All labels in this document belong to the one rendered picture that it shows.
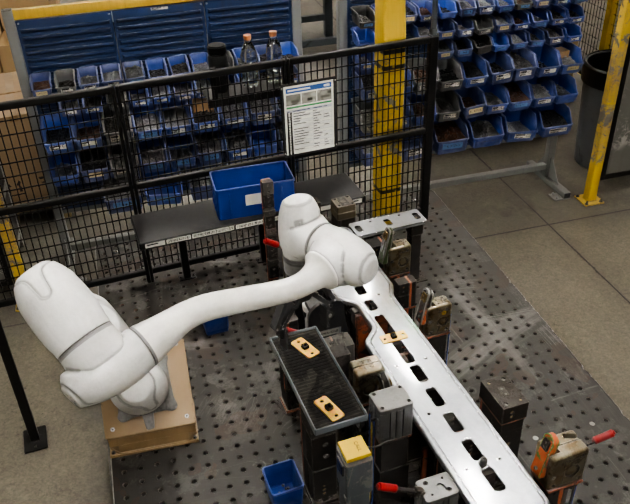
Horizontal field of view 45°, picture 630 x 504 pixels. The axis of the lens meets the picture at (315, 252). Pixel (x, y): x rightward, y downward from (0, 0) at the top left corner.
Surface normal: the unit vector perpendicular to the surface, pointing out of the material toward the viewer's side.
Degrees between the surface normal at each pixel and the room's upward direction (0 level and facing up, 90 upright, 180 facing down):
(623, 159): 91
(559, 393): 0
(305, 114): 90
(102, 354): 51
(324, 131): 90
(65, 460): 0
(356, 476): 90
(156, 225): 0
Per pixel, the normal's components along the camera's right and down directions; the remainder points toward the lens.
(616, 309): -0.04, -0.83
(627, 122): 0.29, 0.54
